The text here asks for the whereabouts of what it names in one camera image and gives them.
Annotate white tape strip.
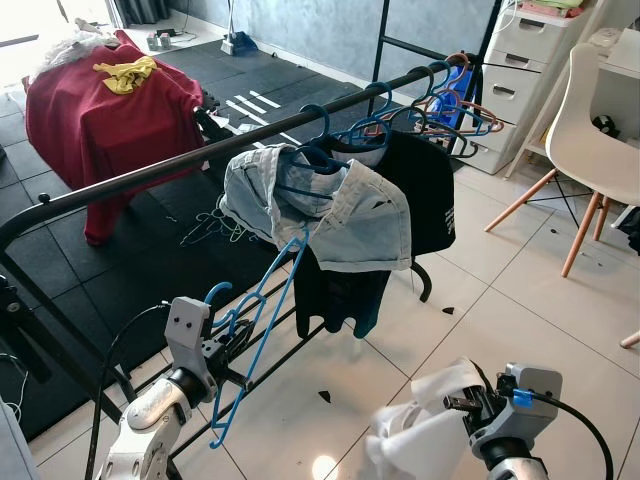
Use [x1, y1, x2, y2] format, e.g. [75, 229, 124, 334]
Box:
[225, 100, 256, 123]
[250, 90, 283, 109]
[237, 95, 269, 116]

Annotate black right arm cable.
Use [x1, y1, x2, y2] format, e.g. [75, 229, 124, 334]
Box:
[530, 392, 613, 480]

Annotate red cloth cover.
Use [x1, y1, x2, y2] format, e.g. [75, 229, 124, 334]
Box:
[25, 30, 206, 246]

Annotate folded clothes stack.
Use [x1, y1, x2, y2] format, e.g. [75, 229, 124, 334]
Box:
[515, 0, 586, 19]

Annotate blue and white floor device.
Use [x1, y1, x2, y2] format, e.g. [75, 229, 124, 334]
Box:
[220, 30, 263, 56]

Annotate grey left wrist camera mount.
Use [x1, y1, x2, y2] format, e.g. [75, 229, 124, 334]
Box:
[163, 296, 213, 379]

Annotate orange clothes hanger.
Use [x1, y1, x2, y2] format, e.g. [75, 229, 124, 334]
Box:
[415, 50, 508, 131]

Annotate white wire hanger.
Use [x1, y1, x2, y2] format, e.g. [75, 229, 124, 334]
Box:
[180, 205, 251, 246]

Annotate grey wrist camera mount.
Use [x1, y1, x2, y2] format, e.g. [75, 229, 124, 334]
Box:
[163, 296, 213, 379]
[478, 365, 563, 446]

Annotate black printed T-shirt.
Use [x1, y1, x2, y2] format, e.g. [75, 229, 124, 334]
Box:
[293, 128, 458, 341]

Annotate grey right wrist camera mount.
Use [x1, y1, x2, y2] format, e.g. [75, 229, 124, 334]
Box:
[478, 365, 563, 446]

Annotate white shirt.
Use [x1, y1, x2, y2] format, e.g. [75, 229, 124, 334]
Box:
[365, 358, 493, 480]

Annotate grey curtain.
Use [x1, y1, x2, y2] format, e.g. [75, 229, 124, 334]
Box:
[115, 0, 171, 26]

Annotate light blue denim jacket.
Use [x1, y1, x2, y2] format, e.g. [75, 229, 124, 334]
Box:
[218, 143, 413, 273]

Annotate yellow cloth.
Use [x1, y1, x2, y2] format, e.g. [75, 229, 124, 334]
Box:
[95, 57, 158, 96]

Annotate blue bag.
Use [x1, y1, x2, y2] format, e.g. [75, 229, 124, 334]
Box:
[440, 65, 471, 131]

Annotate white drawer cabinet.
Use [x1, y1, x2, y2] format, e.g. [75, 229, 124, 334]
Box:
[470, 5, 591, 176]

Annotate black metal clothes rack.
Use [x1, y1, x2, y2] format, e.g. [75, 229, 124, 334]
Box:
[0, 0, 506, 441]

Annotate white fluffy cloth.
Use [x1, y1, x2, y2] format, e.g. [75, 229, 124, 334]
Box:
[35, 28, 116, 76]

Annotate white chair wooden legs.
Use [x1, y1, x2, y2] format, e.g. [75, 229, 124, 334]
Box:
[485, 42, 640, 279]

